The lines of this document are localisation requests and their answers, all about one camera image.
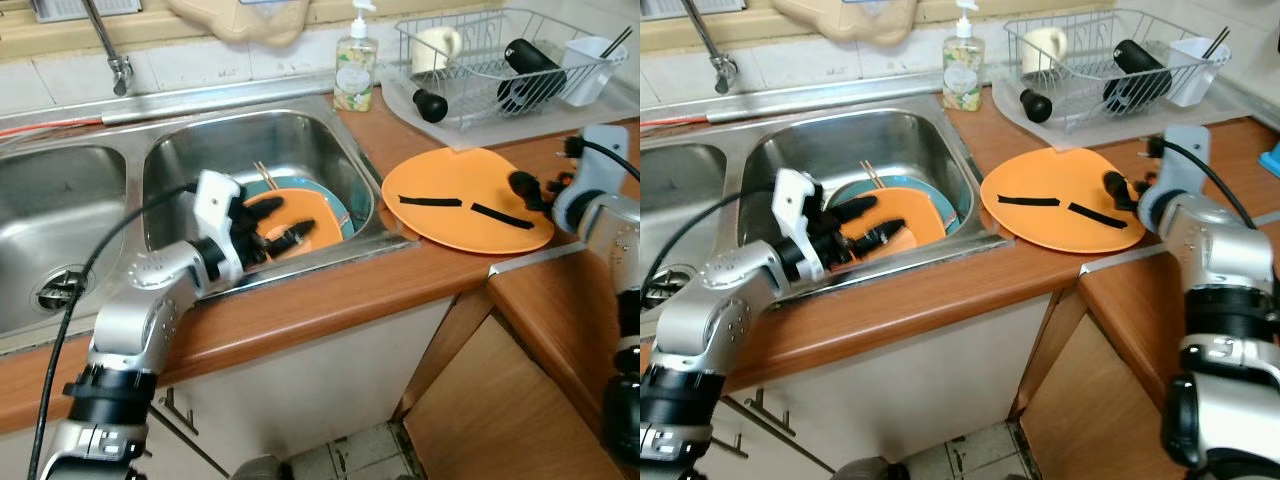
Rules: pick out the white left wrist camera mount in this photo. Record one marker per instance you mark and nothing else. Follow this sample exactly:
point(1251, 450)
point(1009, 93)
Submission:
point(214, 200)
point(793, 198)

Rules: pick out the floral label soap bottle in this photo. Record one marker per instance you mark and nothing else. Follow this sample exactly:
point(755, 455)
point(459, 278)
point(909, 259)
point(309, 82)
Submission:
point(355, 75)
point(963, 75)

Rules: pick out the metal faucet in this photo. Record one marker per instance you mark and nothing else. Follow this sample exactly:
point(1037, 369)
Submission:
point(707, 40)
point(103, 40)

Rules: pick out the white cabinet door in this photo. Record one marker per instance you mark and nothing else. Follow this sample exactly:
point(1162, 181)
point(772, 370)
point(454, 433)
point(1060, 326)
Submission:
point(320, 380)
point(920, 390)

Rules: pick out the wooden cabinet door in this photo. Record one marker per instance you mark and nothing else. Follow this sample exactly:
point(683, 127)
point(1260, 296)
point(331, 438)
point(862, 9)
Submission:
point(1090, 420)
point(500, 420)

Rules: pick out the black bottle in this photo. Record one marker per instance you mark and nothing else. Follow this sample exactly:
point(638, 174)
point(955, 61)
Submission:
point(1137, 72)
point(530, 72)

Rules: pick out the cream mug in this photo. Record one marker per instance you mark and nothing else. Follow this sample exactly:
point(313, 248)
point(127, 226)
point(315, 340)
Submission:
point(435, 50)
point(1043, 50)

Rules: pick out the black strip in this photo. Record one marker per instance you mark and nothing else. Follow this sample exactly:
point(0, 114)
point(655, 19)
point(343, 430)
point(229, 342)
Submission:
point(1098, 216)
point(430, 201)
point(1028, 201)
point(503, 216)

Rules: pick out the metal drain strainer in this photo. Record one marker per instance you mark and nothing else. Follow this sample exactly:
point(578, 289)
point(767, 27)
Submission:
point(665, 288)
point(60, 290)

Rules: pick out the orange plastic plate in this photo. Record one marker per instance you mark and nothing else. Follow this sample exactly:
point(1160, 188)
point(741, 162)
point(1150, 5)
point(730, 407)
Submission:
point(920, 225)
point(450, 225)
point(320, 228)
point(1040, 225)

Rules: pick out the grey drain mat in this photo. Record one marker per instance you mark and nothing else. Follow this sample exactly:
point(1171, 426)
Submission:
point(1075, 138)
point(470, 138)

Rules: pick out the grey robot foot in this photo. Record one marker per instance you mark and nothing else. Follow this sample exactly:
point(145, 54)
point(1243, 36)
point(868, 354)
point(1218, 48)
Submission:
point(868, 470)
point(260, 470)

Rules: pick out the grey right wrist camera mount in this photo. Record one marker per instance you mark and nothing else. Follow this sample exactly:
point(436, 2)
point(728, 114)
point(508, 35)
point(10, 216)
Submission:
point(1182, 160)
point(603, 160)

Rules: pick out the beige cloth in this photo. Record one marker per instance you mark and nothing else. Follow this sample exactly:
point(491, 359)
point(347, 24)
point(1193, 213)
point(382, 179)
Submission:
point(845, 22)
point(240, 22)

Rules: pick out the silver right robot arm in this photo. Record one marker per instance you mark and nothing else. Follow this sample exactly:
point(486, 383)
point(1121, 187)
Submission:
point(1200, 240)
point(610, 225)

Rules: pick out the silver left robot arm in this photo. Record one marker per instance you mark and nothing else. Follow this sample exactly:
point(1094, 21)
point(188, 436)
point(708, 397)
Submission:
point(710, 310)
point(140, 310)

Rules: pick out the wooden chopstick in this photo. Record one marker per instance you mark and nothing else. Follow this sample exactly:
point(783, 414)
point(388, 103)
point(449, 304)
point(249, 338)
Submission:
point(874, 173)
point(868, 174)
point(263, 175)
point(269, 174)

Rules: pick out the white cutlery holder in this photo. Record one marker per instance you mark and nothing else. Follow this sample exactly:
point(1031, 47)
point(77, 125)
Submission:
point(590, 72)
point(1195, 72)

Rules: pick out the teal plate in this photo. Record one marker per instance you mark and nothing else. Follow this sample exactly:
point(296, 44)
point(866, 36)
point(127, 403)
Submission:
point(338, 212)
point(945, 205)

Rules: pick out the black round cup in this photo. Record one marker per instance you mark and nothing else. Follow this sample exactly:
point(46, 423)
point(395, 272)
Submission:
point(431, 106)
point(1037, 106)

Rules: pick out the dark chopstick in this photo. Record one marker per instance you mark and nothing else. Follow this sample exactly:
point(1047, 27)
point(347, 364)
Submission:
point(620, 42)
point(1222, 41)
point(1217, 44)
point(614, 45)

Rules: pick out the stainless steel double sink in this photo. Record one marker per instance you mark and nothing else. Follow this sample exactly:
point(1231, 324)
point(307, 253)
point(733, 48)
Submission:
point(200, 150)
point(800, 150)

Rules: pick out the blue cloth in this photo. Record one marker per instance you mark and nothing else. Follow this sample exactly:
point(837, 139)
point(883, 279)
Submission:
point(1272, 160)

